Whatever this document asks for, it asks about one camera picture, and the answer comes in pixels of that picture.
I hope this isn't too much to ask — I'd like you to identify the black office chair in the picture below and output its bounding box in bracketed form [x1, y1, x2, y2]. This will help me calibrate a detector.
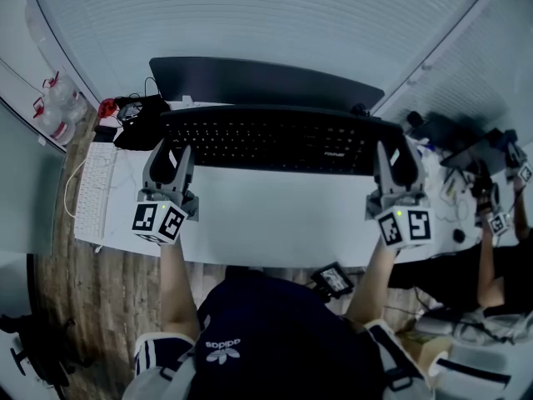
[0, 312, 91, 391]

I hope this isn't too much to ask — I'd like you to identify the black keyboard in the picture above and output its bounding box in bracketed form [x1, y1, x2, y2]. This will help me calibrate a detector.
[159, 104, 407, 178]

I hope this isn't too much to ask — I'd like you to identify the person's right forearm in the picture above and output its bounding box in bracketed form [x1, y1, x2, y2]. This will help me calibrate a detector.
[345, 239, 401, 329]

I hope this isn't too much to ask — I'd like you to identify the black laptop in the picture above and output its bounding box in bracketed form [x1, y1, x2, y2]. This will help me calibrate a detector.
[439, 127, 507, 175]

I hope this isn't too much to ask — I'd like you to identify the person's grey backpack strap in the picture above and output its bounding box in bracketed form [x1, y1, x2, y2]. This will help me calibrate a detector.
[381, 343, 434, 400]
[124, 356, 197, 400]

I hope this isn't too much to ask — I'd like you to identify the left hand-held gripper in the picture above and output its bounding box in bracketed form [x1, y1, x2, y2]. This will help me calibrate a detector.
[131, 137, 200, 246]

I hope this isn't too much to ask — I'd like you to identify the small red object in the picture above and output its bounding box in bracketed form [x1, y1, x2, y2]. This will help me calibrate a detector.
[98, 97, 120, 119]

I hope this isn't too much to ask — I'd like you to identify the black monitor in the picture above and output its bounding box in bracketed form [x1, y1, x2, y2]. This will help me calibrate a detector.
[148, 56, 385, 114]
[416, 112, 491, 152]

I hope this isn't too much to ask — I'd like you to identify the person's left forearm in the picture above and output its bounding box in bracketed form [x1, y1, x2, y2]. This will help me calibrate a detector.
[160, 237, 202, 342]

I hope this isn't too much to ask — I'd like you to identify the white slatted window blind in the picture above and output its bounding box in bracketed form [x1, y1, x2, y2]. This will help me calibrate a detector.
[374, 0, 533, 141]
[28, 0, 496, 108]

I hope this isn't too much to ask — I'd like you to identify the person's navy striped shirt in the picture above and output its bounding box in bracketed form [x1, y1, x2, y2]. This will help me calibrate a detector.
[132, 264, 434, 400]

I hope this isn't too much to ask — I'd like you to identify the clear water bottle red handle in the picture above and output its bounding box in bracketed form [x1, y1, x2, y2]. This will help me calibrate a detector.
[32, 96, 78, 146]
[42, 71, 89, 123]

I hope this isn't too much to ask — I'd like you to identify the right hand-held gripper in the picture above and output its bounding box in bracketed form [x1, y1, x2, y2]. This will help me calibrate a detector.
[365, 139, 436, 250]

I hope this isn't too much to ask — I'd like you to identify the black bag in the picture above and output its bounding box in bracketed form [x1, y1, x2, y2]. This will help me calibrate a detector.
[112, 93, 172, 152]

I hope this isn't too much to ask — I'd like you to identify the white keyboard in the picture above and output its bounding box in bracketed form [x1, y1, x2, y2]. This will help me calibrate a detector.
[74, 142, 120, 241]

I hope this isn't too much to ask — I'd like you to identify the thin white cable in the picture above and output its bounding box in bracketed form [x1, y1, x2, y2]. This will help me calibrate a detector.
[64, 156, 91, 221]

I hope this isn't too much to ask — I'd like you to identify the black recorder box with screen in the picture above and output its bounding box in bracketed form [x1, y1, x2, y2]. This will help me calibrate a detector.
[311, 262, 355, 300]

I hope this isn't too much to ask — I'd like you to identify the grey cabinet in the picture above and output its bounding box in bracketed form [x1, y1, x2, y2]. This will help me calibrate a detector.
[0, 97, 67, 254]

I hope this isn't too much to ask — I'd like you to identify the cardboard box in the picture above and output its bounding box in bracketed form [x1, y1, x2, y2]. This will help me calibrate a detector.
[410, 333, 455, 387]

